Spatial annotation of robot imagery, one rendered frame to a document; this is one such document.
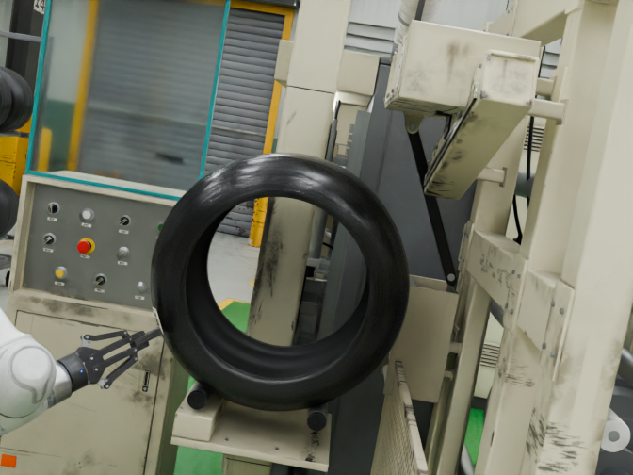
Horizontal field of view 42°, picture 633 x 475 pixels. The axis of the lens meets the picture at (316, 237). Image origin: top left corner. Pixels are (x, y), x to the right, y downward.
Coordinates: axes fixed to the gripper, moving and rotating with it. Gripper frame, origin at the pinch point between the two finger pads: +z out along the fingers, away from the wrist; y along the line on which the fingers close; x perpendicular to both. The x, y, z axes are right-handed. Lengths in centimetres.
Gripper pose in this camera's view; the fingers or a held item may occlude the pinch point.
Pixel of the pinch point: (145, 337)
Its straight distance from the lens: 189.3
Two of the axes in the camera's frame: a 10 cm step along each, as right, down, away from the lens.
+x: 6.0, -1.4, -7.9
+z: 7.2, -3.3, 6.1
